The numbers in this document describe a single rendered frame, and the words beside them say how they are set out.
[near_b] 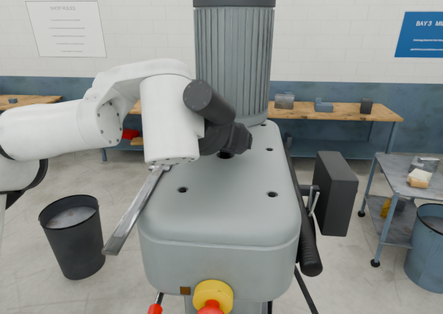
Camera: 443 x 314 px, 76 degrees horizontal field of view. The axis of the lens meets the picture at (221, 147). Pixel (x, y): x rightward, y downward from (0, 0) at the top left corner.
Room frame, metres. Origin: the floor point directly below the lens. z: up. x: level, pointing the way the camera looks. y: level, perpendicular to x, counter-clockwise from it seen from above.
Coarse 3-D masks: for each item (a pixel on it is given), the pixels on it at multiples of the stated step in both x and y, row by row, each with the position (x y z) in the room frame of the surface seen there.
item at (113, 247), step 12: (156, 168) 0.45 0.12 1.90; (168, 168) 0.45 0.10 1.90; (156, 180) 0.41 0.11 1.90; (144, 192) 0.37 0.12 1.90; (132, 204) 0.34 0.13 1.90; (144, 204) 0.35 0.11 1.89; (132, 216) 0.31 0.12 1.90; (120, 228) 0.29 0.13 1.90; (132, 228) 0.30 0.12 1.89; (108, 240) 0.27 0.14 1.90; (120, 240) 0.27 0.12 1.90; (108, 252) 0.25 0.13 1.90
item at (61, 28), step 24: (48, 24) 4.99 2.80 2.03; (72, 24) 4.95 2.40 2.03; (96, 24) 4.92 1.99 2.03; (408, 24) 4.49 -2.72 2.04; (432, 24) 4.46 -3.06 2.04; (48, 48) 5.00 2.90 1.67; (72, 48) 4.96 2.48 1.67; (96, 48) 4.92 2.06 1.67; (408, 48) 4.48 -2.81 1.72; (432, 48) 4.45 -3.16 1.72
